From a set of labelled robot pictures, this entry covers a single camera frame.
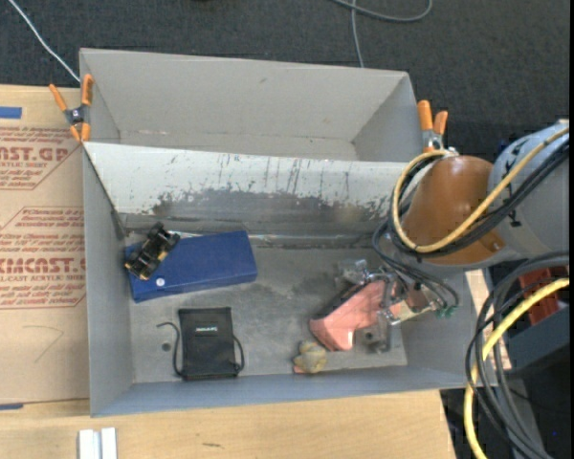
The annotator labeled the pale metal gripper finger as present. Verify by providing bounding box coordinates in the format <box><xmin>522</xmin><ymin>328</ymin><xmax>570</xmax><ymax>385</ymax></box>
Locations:
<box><xmin>353</xmin><ymin>313</ymin><xmax>395</xmax><ymax>354</ymax></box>
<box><xmin>337</xmin><ymin>257</ymin><xmax>386</xmax><ymax>289</ymax></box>

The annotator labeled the pink cloth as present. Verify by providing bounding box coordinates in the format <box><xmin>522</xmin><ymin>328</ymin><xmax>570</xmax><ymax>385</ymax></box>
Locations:
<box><xmin>307</xmin><ymin>279</ymin><xmax>404</xmax><ymax>353</ymax></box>

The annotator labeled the yellow toy animal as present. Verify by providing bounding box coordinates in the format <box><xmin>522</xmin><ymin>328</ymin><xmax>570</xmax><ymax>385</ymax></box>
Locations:
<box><xmin>291</xmin><ymin>339</ymin><xmax>329</xmax><ymax>376</ymax></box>

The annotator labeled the grey metal bin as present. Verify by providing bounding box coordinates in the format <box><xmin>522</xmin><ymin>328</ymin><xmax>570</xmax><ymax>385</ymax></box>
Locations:
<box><xmin>77</xmin><ymin>48</ymin><xmax>485</xmax><ymax>418</ymax></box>

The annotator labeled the blue flat box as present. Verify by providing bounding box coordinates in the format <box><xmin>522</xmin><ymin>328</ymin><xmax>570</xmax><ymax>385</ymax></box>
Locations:
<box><xmin>125</xmin><ymin>229</ymin><xmax>259</xmax><ymax>304</ymax></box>

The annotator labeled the black toy car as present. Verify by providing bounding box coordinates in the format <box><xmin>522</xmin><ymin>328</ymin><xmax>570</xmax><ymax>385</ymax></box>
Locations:
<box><xmin>123</xmin><ymin>221</ymin><xmax>182</xmax><ymax>282</ymax></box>

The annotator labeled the brown cardboard board red print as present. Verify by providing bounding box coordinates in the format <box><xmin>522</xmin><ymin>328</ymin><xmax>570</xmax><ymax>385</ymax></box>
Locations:
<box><xmin>0</xmin><ymin>82</ymin><xmax>91</xmax><ymax>413</ymax></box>

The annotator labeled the black drawstring pouch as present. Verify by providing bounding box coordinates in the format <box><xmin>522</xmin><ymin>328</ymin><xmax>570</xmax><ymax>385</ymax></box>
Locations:
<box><xmin>155</xmin><ymin>306</ymin><xmax>246</xmax><ymax>383</ymax></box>

